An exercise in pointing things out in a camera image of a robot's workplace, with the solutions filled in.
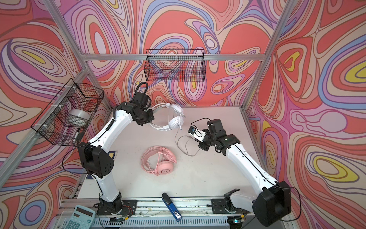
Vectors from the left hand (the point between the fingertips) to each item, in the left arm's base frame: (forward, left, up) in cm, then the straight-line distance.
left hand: (154, 117), depth 86 cm
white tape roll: (-10, +35, +12) cm, 38 cm away
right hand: (-14, -27, -4) cm, 31 cm away
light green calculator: (-49, +32, -18) cm, 62 cm away
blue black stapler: (-42, -9, -16) cm, 46 cm away
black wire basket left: (-9, +44, +9) cm, 46 cm away
